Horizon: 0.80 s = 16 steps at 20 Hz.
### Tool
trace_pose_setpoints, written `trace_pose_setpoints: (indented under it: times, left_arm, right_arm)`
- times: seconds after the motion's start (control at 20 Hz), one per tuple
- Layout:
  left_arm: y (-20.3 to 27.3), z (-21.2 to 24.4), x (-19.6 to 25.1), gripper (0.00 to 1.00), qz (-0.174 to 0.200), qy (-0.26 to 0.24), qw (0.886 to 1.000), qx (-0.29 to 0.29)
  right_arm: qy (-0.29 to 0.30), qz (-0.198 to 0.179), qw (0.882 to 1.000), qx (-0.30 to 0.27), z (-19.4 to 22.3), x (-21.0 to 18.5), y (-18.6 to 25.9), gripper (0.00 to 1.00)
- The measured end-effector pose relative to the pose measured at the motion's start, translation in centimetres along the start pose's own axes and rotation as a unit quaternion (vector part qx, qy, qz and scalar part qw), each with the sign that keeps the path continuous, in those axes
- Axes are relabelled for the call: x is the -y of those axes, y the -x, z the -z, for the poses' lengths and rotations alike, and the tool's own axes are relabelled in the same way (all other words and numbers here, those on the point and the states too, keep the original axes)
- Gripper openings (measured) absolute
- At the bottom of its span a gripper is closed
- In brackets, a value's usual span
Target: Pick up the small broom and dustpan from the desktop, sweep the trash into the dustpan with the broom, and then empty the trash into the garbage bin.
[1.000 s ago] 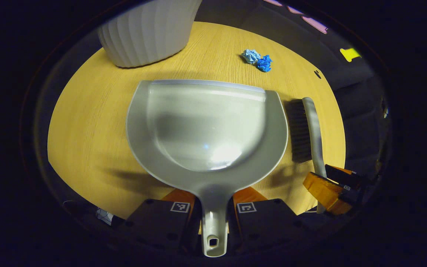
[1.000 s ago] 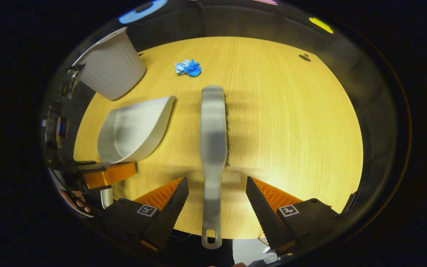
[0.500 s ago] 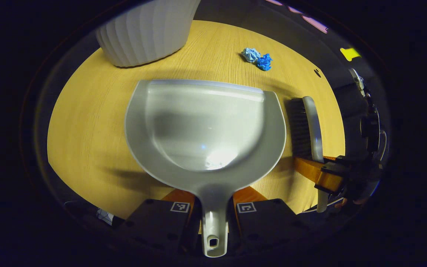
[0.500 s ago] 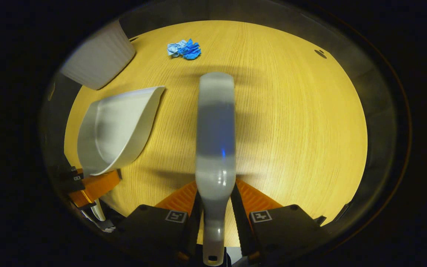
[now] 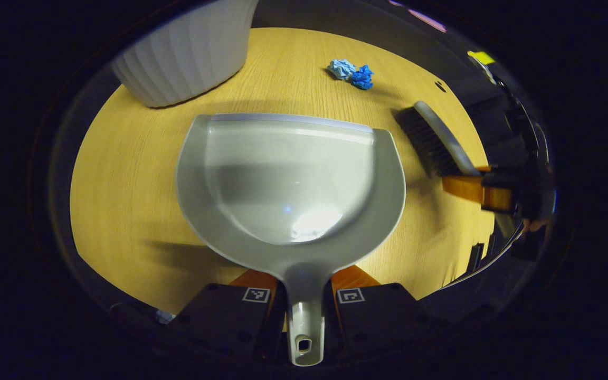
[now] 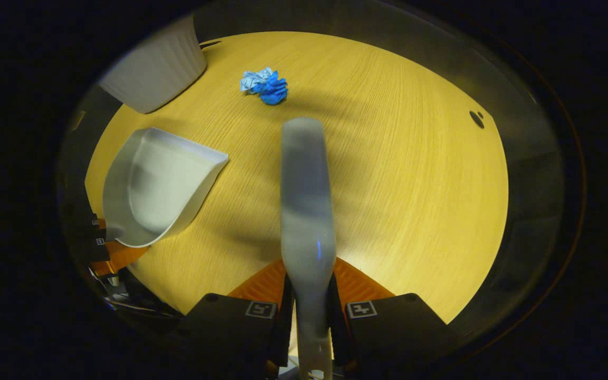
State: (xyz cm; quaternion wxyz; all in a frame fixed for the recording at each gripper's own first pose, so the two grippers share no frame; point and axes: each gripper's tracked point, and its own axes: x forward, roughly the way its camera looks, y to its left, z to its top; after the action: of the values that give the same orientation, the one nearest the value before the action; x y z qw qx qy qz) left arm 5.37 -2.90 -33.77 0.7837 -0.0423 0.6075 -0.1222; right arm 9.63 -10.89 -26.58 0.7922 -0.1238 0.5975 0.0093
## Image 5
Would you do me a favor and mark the small white broom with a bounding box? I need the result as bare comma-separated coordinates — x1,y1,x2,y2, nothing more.
395,101,518,239

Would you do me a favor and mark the light blue paper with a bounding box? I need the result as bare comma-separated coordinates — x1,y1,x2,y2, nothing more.
328,59,357,81

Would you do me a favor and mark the white ribbed garbage bin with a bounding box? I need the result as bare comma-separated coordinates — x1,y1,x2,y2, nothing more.
111,0,260,109

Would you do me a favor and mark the white plastic dustpan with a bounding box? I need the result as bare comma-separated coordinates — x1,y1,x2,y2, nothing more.
176,112,406,367

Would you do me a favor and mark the dark blue paper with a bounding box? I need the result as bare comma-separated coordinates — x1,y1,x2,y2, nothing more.
350,65,374,90

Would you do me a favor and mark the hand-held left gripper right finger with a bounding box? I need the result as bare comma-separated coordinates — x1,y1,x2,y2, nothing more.
325,265,435,366

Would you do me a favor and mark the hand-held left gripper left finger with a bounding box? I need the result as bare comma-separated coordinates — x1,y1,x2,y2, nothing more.
168,268,289,366

